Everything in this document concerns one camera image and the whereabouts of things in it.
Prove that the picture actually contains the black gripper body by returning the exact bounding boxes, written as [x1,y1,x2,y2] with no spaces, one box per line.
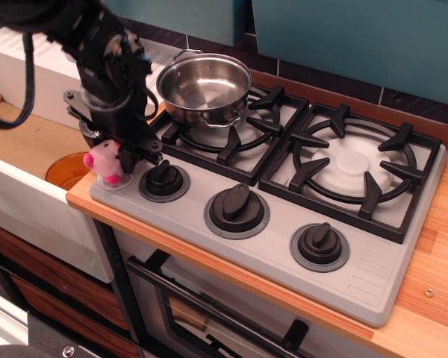
[63,89,162,164]

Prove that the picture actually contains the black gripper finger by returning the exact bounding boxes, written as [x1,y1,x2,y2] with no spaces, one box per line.
[118,147,142,174]
[78,119,101,148]

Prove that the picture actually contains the pink stuffed pig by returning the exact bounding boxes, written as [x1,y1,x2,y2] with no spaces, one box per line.
[83,139,133,190]

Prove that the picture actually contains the stainless steel pan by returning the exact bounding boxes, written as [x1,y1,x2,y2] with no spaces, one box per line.
[156,48,253,128]

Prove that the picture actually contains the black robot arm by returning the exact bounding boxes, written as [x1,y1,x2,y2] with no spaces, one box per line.
[0,1,162,174]

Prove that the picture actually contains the black left stove knob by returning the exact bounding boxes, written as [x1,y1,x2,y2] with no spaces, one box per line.
[139,160,190,203]

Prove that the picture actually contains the black stove knob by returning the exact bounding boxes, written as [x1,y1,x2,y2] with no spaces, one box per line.
[204,183,270,240]
[139,160,190,203]
[290,222,350,273]

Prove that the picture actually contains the black middle stove knob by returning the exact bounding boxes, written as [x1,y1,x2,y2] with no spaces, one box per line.
[204,183,270,240]

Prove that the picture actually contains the grey toy stove top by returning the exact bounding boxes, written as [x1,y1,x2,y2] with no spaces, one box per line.
[88,69,448,328]

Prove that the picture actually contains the black right stove knob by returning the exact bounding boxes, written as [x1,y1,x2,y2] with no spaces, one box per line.
[290,222,350,273]

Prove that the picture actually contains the white toy sink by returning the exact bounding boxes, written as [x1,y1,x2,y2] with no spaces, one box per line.
[0,25,210,283]

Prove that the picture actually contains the black left burner grate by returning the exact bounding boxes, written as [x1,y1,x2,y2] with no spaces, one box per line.
[151,85,310,186]

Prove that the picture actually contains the black burner grate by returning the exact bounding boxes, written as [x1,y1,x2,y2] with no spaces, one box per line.
[151,85,310,186]
[258,103,444,244]

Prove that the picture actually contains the wooden drawer cabinet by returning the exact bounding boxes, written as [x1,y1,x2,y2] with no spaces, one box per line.
[0,227,144,357]

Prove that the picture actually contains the black right burner grate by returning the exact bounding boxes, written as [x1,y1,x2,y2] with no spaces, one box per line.
[258,103,444,244]

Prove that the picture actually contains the oven door with handle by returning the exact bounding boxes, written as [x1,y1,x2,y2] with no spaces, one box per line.
[125,248,344,358]

